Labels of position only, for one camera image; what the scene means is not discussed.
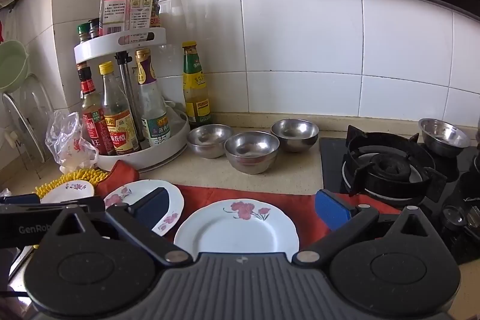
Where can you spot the green label soy sauce bottle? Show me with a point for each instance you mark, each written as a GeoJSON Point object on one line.
{"type": "Point", "coordinates": [152, 106]}

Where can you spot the glass pot lid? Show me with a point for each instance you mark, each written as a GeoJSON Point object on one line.
{"type": "Point", "coordinates": [33, 106]}

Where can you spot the crumpled clear plastic bag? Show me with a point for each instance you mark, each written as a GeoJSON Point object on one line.
{"type": "Point", "coordinates": [71, 147]}

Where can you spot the large white floral plate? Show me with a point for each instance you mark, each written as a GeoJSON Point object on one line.
{"type": "Point", "coordinates": [232, 233]}

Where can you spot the yellow label sauce bottle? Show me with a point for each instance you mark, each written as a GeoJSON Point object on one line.
{"type": "Point", "coordinates": [195, 87]}

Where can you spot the black burner grate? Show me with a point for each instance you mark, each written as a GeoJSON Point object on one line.
{"type": "Point", "coordinates": [360, 155]}

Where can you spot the dark cap spice jar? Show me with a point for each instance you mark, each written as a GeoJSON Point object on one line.
{"type": "Point", "coordinates": [94, 27]}

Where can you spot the black stove knob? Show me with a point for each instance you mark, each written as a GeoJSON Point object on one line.
{"type": "Point", "coordinates": [473, 218]}
{"type": "Point", "coordinates": [453, 217]}

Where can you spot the yellow cap vinegar bottle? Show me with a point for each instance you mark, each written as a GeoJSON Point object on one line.
{"type": "Point", "coordinates": [118, 121]}

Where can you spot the red and white seasoning packet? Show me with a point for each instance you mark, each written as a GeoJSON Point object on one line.
{"type": "Point", "coordinates": [114, 9]}

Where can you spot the yellow chenille duster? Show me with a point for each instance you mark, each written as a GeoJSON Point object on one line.
{"type": "Point", "coordinates": [80, 175]}

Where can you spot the green plastic basin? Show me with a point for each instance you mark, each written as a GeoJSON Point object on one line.
{"type": "Point", "coordinates": [13, 65]}

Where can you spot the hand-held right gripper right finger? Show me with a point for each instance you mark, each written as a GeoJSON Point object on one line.
{"type": "Point", "coordinates": [332, 209]}

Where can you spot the red cloth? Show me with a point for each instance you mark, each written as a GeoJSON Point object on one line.
{"type": "Point", "coordinates": [197, 194]}

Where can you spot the small white floral plate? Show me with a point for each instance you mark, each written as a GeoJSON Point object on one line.
{"type": "Point", "coordinates": [69, 190]}

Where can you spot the medium white floral plate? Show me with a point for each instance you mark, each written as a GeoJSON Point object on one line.
{"type": "Point", "coordinates": [125, 198]}

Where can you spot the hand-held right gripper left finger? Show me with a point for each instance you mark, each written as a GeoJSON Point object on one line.
{"type": "Point", "coordinates": [153, 206]}

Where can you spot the white plastic basin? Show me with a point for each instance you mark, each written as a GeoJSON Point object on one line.
{"type": "Point", "coordinates": [108, 44]}

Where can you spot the black glass gas stove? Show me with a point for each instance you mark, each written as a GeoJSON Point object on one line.
{"type": "Point", "coordinates": [332, 162]}

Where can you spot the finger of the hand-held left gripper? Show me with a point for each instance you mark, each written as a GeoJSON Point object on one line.
{"type": "Point", "coordinates": [18, 198]}
{"type": "Point", "coordinates": [80, 204]}

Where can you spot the green cap spice jar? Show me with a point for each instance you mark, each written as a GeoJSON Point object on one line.
{"type": "Point", "coordinates": [84, 33]}

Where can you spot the red cap sauce bottle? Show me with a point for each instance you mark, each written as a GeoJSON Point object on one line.
{"type": "Point", "coordinates": [92, 117]}

